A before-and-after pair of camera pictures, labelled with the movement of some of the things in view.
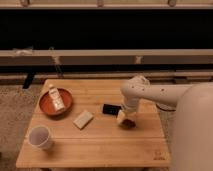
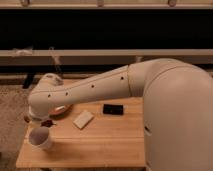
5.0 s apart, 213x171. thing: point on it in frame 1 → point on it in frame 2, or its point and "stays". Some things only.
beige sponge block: [83, 120] stays
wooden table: [75, 125] stays
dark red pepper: [128, 124] → [48, 123]
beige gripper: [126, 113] → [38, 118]
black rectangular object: [111, 109] stays
